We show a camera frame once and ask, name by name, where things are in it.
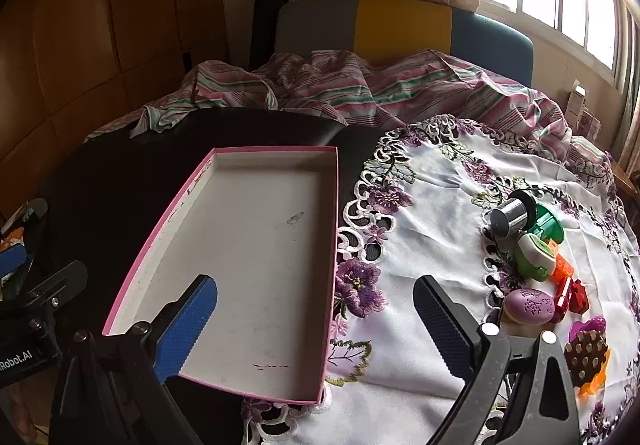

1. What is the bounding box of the crumpled plastic bag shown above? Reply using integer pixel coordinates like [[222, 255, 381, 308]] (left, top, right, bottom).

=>
[[0, 197, 48, 286]]

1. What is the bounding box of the brown pin brush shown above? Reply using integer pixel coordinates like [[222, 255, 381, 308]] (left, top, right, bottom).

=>
[[564, 330, 610, 388]]

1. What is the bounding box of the green plastic spool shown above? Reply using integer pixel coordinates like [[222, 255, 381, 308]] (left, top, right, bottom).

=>
[[525, 203, 566, 246]]

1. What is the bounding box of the pink cardboard box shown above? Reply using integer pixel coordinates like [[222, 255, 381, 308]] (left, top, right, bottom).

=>
[[102, 146, 340, 406]]

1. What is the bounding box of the pink carton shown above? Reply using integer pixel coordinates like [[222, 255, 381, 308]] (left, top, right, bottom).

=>
[[577, 107, 603, 140]]

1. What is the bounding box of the blue and yellow headboard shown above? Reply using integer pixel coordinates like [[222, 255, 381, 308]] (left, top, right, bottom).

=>
[[274, 0, 535, 88]]

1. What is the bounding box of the orange perforated block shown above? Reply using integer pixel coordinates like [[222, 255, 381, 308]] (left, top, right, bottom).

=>
[[547, 239, 576, 283]]

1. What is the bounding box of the purple patterned egg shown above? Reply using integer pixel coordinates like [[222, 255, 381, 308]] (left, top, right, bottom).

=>
[[502, 288, 556, 326]]

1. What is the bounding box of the orange yellow plastic piece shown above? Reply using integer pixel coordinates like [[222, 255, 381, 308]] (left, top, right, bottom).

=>
[[577, 350, 611, 396]]

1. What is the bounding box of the pink green striped blanket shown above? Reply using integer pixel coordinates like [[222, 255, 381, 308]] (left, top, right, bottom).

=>
[[85, 50, 613, 166]]

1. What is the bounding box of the red puzzle piece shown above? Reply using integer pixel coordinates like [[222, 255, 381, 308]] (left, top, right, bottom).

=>
[[570, 279, 590, 315]]

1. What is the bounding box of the white and green case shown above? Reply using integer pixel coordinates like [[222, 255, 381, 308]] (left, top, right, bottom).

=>
[[515, 232, 558, 282]]

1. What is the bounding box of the white carton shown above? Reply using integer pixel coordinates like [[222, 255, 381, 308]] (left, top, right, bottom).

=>
[[567, 80, 591, 126]]

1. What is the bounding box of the black rolled mat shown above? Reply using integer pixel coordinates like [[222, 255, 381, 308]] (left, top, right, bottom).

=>
[[249, 0, 291, 70]]

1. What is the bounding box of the black cylindrical filter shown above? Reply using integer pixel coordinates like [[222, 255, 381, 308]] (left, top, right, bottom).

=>
[[489, 190, 538, 238]]

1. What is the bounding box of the purple round stamp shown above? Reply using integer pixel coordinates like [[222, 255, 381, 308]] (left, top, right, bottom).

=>
[[569, 317, 608, 343]]

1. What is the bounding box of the red metallic tube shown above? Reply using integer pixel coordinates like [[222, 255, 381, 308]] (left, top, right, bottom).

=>
[[552, 276, 573, 324]]

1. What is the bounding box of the white embroidered floral tablecloth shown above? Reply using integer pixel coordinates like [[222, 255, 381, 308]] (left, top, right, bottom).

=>
[[240, 115, 640, 445]]

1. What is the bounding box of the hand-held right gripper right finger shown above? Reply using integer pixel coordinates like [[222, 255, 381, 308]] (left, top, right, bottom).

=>
[[413, 275, 583, 445]]

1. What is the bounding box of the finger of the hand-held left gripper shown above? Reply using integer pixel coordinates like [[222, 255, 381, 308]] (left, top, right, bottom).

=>
[[0, 261, 89, 321], [0, 245, 28, 278]]

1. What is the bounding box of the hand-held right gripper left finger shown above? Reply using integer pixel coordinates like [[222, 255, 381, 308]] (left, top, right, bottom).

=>
[[50, 274, 219, 445]]

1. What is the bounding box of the wooden wardrobe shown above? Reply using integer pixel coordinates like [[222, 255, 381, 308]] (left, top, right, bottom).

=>
[[0, 0, 228, 220]]

